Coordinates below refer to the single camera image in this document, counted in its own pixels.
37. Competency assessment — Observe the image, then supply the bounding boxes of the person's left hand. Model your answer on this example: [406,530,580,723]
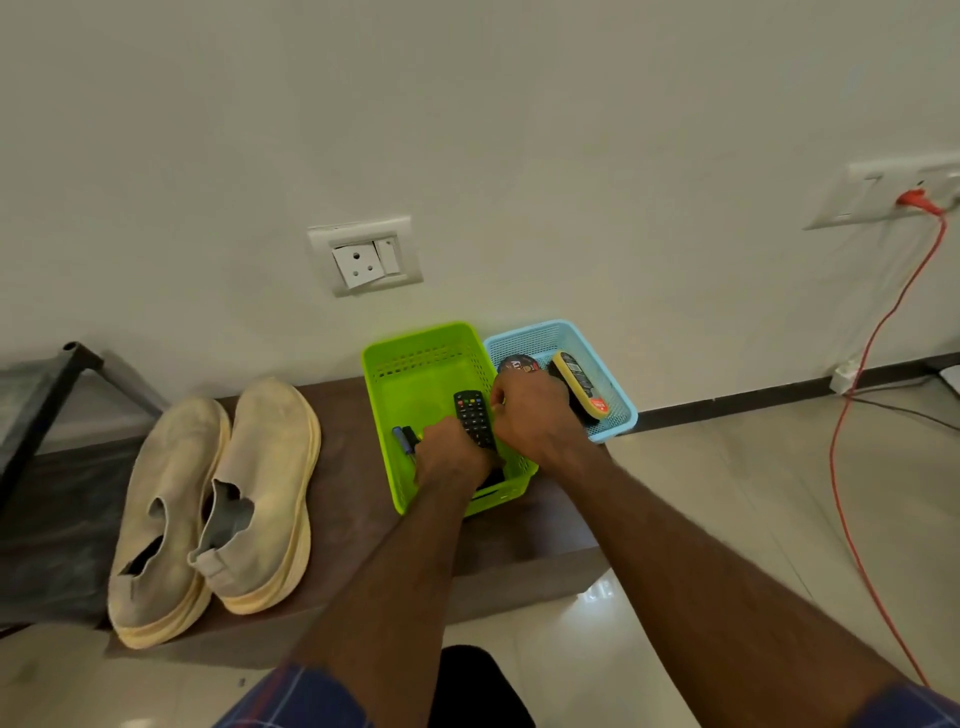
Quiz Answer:
[414,416,498,497]

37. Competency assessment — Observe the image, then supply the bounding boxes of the person's right hand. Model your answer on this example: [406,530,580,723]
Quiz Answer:
[489,366,594,474]

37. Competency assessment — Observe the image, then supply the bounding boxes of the black remote control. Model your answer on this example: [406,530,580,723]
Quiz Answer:
[453,390,498,452]

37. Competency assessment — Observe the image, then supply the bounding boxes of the person's right forearm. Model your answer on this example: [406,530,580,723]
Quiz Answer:
[538,441,910,728]

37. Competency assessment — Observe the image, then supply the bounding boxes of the person's left forearm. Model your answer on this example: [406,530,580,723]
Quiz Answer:
[288,478,490,685]

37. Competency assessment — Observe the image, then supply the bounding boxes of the green plastic basket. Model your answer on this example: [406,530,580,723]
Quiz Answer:
[361,321,540,518]

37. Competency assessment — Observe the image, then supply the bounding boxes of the light blue plastic basket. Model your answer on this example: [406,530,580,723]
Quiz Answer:
[482,319,639,444]

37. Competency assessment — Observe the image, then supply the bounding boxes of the yellow and black shoe brush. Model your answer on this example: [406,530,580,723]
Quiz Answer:
[547,351,611,423]

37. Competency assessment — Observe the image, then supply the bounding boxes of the brown wooden bench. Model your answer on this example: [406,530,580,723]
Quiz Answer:
[0,375,613,670]

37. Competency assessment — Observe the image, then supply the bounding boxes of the beige slip-on shoe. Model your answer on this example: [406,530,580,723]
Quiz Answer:
[107,396,232,651]
[187,377,323,617]

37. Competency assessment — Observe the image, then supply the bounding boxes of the black trousers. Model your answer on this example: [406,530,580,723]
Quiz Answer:
[429,644,538,728]

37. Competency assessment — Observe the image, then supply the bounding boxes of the blue plaid shirt sleeve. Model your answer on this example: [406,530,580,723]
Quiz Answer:
[213,660,378,728]
[846,677,960,728]

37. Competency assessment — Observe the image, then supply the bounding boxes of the black metal rack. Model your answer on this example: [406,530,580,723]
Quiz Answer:
[0,341,168,513]

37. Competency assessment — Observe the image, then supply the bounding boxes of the orange plug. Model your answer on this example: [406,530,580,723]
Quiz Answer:
[896,188,945,217]

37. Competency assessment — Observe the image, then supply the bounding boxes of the white wall socket plate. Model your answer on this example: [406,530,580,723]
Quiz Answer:
[306,216,424,298]

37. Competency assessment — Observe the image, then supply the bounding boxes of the orange cable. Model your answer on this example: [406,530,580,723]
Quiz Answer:
[828,212,949,689]

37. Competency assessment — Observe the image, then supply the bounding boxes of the black cable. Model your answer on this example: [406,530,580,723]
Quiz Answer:
[847,375,960,433]

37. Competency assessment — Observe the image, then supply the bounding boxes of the white wall switch board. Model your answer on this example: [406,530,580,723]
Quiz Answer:
[804,152,960,231]

